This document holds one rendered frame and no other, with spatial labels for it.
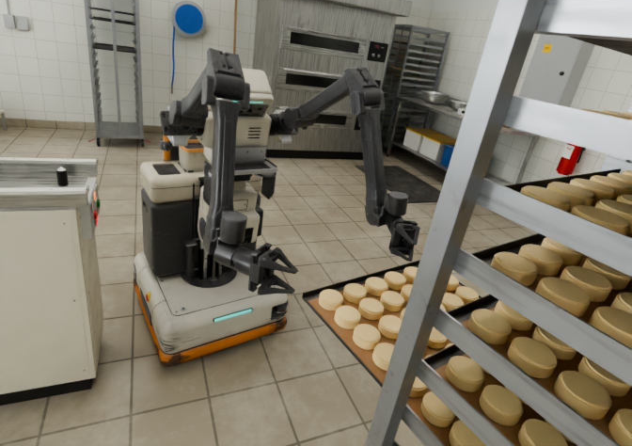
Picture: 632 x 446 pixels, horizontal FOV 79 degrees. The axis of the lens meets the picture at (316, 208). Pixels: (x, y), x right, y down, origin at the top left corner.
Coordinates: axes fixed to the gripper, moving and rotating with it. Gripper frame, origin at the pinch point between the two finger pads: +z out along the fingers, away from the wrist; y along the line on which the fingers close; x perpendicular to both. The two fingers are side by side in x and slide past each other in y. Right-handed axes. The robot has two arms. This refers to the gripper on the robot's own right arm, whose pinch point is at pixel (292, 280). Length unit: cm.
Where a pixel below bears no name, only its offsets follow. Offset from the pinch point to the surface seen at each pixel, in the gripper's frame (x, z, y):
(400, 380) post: 21.7, 28.7, -8.1
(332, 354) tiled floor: -82, -10, 95
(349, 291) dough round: -2.5, 12.6, -1.5
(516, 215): 22, 35, -36
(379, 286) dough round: -8.5, 17.5, -1.6
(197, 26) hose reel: -331, -331, -44
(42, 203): 1, -89, 10
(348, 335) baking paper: 7.9, 17.0, 0.5
